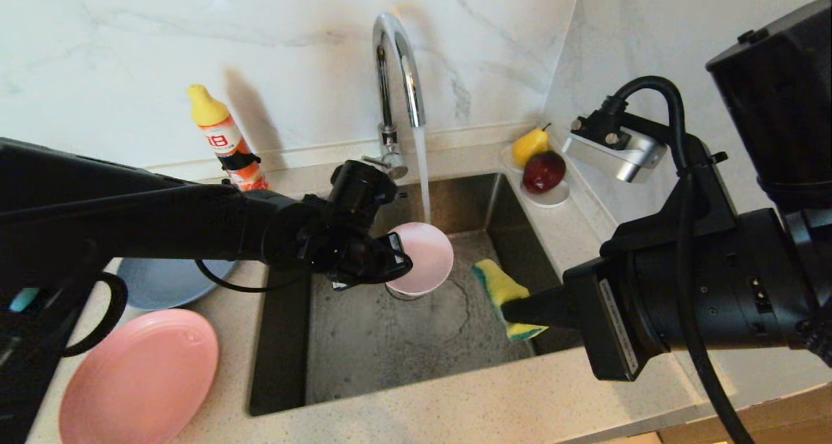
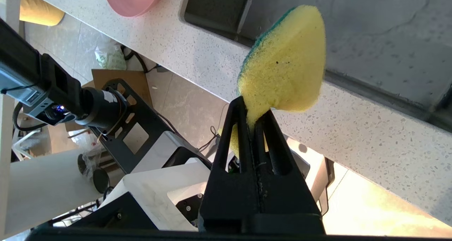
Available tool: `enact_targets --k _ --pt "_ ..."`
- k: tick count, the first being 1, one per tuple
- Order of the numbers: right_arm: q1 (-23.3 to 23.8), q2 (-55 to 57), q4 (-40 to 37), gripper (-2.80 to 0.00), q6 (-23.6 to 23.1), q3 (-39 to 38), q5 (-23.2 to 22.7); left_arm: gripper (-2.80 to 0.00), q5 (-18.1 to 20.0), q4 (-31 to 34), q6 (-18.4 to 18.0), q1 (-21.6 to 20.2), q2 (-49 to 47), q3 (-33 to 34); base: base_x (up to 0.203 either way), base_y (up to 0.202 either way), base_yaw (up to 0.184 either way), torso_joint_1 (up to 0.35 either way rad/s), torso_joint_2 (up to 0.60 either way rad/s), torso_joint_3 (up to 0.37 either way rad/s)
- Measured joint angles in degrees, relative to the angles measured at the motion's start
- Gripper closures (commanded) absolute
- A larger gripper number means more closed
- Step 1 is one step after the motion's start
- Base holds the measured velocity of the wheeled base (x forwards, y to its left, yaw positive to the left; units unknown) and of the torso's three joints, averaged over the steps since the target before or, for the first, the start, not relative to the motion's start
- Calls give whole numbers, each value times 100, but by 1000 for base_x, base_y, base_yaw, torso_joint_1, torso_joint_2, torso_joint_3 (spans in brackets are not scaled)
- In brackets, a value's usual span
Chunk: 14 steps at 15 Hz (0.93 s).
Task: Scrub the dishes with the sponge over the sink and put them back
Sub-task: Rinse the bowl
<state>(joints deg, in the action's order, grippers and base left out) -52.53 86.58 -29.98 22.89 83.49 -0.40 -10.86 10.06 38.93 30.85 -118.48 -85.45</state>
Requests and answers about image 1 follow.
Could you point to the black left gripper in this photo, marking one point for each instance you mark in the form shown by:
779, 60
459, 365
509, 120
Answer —
344, 249

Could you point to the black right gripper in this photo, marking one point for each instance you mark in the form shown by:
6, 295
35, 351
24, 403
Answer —
611, 320

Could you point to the pale pink bowl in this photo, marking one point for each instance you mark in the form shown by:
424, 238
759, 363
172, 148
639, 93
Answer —
426, 255

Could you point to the yellow green sponge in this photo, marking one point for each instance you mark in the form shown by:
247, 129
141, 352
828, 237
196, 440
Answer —
497, 285

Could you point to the chrome gooseneck faucet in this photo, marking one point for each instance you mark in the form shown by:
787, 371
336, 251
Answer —
390, 73

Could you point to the orange dish soap bottle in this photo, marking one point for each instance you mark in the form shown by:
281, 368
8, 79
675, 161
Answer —
224, 138

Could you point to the blue plate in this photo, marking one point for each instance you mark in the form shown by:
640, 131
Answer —
162, 285

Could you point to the teal bowl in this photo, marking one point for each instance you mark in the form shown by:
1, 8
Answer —
23, 299

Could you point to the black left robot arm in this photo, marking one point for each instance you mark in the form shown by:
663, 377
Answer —
97, 216

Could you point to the stainless steel sink basin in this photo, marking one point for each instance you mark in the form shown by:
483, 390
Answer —
364, 353

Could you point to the round metal drain strainer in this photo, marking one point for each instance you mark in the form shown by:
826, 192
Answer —
406, 294

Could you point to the running water stream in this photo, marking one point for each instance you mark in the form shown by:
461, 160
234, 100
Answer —
422, 177

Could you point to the small white dish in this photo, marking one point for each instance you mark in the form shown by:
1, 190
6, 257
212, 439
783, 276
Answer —
551, 200

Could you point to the dark red apple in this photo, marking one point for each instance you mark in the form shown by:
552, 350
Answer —
543, 171

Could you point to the yellow pear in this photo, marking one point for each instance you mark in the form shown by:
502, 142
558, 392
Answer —
528, 146

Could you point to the pink plate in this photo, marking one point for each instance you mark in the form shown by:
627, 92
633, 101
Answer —
143, 379

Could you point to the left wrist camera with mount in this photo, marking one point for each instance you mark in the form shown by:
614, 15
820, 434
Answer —
357, 187

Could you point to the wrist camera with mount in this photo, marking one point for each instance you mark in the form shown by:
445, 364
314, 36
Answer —
357, 187
617, 148

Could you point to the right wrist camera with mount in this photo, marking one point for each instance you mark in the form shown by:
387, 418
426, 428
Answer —
617, 148

